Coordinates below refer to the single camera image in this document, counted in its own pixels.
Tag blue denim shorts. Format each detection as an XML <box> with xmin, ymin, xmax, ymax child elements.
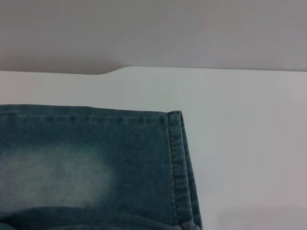
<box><xmin>0</xmin><ymin>104</ymin><xmax>203</xmax><ymax>230</ymax></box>

